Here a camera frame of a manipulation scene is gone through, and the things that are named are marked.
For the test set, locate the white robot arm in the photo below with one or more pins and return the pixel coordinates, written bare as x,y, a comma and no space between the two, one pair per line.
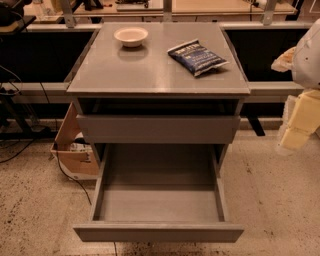
305,72

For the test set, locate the grey top drawer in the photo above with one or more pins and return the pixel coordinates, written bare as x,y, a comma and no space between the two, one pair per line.
159,129

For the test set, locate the white ceramic bowl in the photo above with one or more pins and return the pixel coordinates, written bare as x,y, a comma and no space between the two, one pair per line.
131,36

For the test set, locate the cardboard box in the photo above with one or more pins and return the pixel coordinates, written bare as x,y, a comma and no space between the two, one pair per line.
76,159

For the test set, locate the wooden background table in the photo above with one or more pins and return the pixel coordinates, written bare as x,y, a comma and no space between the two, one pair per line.
50,12

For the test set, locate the grey drawer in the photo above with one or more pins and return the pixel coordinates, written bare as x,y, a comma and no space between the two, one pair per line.
159,129
159,193

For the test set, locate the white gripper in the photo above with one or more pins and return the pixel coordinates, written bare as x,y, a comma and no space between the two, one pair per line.
308,63

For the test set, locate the blue chip bag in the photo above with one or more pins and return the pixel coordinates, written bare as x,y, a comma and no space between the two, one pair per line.
196,58

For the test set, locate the grey drawer cabinet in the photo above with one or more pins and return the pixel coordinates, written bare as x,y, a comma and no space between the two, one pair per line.
146,81

